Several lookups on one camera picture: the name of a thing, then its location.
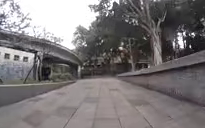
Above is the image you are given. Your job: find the grove of trees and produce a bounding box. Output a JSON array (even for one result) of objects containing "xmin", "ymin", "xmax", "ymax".
[{"xmin": 71, "ymin": 0, "xmax": 205, "ymax": 78}]

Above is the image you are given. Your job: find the pale-trunk tree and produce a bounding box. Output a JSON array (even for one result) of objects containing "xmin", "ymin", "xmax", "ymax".
[{"xmin": 89, "ymin": 0, "xmax": 178, "ymax": 67}]

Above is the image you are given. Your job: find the curved-roof building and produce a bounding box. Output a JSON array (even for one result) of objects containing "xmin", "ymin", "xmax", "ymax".
[{"xmin": 0, "ymin": 30, "xmax": 84, "ymax": 84}]

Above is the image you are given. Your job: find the low grey concrete wall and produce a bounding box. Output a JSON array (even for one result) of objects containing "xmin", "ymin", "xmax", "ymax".
[{"xmin": 0, "ymin": 80, "xmax": 77, "ymax": 112}]

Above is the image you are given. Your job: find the grey stone wall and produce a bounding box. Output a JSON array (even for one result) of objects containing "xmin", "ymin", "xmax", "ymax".
[{"xmin": 117, "ymin": 47, "xmax": 205, "ymax": 110}]

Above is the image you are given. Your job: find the grey paved slab path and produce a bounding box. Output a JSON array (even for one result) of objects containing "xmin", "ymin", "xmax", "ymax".
[{"xmin": 0, "ymin": 77, "xmax": 205, "ymax": 128}]

